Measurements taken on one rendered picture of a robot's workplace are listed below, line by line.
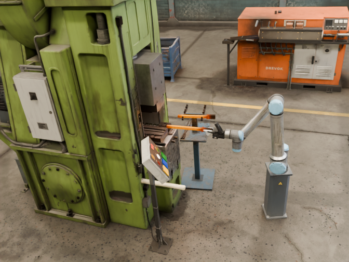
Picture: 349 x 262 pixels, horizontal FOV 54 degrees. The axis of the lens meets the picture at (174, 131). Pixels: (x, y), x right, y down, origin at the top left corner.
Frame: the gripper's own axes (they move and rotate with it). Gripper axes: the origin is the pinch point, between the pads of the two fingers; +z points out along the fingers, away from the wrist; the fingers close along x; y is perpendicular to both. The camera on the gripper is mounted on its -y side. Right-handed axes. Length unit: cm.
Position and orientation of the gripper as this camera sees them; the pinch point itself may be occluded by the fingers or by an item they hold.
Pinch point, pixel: (204, 129)
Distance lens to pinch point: 330.1
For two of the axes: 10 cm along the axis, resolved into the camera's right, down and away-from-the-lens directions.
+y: 0.6, 8.5, 5.2
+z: -9.4, -1.2, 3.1
